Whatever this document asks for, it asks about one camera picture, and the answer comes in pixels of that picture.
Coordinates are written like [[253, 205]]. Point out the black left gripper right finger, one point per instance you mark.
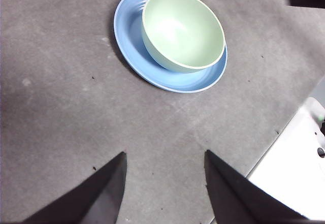
[[236, 201]]

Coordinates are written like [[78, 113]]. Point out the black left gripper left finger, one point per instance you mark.
[[94, 201]]

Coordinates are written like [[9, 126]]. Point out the blue round plate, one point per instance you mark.
[[128, 33]]

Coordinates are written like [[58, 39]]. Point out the green ribbed bowl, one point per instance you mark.
[[182, 31]]

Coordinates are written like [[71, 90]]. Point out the white device with green light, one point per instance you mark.
[[314, 114]]

